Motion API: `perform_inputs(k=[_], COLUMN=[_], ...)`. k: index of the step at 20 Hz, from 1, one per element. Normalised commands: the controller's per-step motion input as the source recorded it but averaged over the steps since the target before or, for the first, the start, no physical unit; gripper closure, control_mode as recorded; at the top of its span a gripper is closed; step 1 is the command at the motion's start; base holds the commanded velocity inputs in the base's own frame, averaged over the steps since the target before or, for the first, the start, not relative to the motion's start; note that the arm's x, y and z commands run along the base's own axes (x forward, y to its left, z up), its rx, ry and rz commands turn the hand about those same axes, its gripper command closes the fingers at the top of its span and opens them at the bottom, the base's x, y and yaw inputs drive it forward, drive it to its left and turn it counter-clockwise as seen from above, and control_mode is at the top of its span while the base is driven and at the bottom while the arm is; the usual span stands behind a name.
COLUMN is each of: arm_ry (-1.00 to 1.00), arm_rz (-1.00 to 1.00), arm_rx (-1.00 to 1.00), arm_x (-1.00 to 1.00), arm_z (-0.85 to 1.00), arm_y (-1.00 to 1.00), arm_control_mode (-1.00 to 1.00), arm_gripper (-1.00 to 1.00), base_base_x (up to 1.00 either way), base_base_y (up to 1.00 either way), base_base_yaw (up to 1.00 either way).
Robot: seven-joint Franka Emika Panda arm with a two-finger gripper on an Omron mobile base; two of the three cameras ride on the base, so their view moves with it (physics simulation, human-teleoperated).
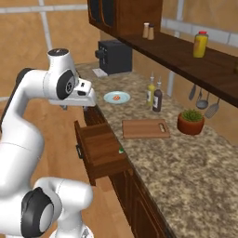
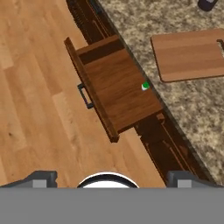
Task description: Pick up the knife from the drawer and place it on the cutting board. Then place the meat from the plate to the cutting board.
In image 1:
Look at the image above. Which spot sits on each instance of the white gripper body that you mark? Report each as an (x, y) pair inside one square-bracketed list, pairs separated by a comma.
[(74, 101)]

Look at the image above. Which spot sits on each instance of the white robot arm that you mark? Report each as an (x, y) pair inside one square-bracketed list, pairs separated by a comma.
[(18, 148)]

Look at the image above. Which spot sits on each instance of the closed dark wood drawer front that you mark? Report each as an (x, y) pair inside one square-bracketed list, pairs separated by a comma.
[(93, 116)]

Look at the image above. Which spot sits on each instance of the red meat piece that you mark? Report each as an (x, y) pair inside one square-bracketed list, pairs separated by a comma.
[(116, 98)]

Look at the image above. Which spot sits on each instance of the pale blue plate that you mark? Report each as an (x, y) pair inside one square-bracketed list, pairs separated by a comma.
[(124, 97)]

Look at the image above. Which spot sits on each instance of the open dark wood drawer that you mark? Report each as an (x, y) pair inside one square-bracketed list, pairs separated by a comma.
[(102, 152)]

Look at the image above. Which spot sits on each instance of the wooden cutting board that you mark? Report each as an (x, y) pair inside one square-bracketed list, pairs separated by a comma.
[(142, 128)]

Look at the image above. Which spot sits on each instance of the white coffee machine tray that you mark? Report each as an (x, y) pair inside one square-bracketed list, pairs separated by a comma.
[(99, 72)]

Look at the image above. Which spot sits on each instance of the black coffee machine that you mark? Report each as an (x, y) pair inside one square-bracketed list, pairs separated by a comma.
[(116, 57)]

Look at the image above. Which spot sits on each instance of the yellow oil bottle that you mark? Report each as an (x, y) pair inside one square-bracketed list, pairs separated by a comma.
[(150, 93)]

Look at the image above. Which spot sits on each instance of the dark sauce bottle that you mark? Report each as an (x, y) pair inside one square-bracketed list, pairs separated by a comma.
[(157, 99)]

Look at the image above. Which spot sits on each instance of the pale salt shaker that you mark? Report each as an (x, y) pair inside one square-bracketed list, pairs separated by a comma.
[(145, 31)]

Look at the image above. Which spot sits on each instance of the brown pepper shaker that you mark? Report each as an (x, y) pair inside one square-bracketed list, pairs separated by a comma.
[(151, 33)]

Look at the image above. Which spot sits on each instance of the green plant in brown pot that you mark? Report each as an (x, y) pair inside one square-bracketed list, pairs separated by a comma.
[(190, 124)]

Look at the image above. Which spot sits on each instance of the grey hanging spoon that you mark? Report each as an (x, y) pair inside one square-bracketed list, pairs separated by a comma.
[(192, 93)]

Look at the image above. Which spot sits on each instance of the dark wood base cupboards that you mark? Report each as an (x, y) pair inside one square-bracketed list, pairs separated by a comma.
[(139, 210)]

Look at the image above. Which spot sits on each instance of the grey hanging ladle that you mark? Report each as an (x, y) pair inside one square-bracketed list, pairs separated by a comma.
[(202, 103)]

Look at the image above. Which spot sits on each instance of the grey hanging spatula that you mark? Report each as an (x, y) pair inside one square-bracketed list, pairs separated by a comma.
[(212, 111)]

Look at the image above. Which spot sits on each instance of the yellow bottle with red cap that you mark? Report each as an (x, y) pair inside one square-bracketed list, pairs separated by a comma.
[(200, 46)]

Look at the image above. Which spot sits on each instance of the dark wood wall cupboard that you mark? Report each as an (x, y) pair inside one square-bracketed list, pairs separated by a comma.
[(130, 15)]

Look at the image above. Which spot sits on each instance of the dark wood wall shelf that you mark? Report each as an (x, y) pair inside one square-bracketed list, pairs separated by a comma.
[(186, 62)]

